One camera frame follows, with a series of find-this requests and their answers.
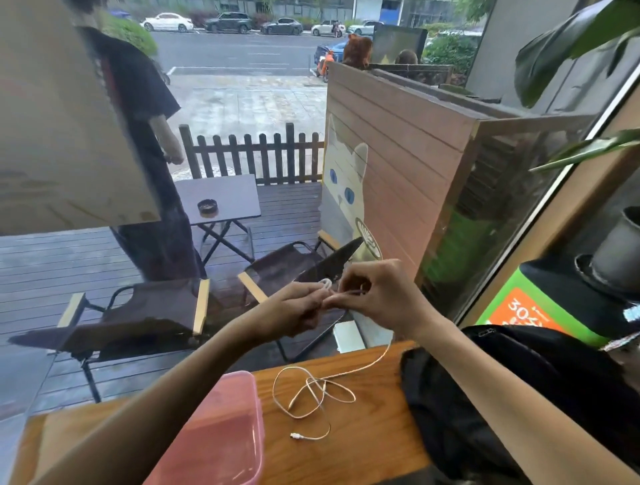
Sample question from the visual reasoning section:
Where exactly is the beige window poster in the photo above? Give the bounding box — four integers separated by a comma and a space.
0, 0, 162, 237

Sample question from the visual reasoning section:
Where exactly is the dark grey plant pot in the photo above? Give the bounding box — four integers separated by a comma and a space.
573, 205, 640, 300

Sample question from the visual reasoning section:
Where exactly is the person's right forearm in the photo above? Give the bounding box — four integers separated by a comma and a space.
415, 312, 640, 485

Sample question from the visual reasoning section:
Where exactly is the orange scooter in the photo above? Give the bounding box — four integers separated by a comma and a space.
315, 49, 336, 83

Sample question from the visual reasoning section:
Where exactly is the green orange black kiosk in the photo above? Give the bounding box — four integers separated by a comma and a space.
475, 259, 640, 349

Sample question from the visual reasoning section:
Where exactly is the dark wooden picket fence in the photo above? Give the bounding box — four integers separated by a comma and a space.
178, 122, 326, 187

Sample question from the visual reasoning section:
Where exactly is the pink plastic box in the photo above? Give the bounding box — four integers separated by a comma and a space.
142, 370, 266, 485

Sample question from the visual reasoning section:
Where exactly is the small white block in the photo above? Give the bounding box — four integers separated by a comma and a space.
332, 320, 367, 354

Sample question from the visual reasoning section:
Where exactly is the tan window frame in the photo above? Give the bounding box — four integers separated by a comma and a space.
457, 65, 640, 328

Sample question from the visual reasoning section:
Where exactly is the dark folding outdoor table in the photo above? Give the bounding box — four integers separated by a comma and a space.
175, 173, 263, 264

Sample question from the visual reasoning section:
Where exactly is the row of parked cars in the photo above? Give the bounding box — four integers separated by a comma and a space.
139, 11, 376, 39

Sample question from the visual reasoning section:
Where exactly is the crinkled colourful plastic wrapper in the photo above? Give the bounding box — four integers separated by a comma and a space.
599, 332, 640, 380

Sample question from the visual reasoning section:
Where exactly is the person's left forearm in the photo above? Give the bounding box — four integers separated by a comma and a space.
29, 319, 251, 485

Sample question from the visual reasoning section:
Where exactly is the person's right hand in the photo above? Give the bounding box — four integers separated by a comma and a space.
322, 258, 441, 346

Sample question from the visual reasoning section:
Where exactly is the black backpack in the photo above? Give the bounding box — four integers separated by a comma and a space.
399, 324, 640, 485

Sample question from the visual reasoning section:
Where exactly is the green leafy plant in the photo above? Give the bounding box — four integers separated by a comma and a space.
513, 0, 640, 173

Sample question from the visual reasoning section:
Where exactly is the person's left hand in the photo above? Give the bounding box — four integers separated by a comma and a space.
235, 282, 333, 350

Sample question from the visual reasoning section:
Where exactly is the blue car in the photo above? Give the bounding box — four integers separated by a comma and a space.
313, 39, 351, 66

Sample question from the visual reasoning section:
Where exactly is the wooden partition with cat painting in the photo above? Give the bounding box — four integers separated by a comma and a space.
318, 61, 596, 350

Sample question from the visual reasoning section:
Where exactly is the dark standing board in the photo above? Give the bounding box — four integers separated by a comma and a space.
372, 23, 429, 65

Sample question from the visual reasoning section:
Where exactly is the brown folding armchair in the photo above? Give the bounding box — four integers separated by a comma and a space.
7, 277, 213, 404
237, 229, 365, 363

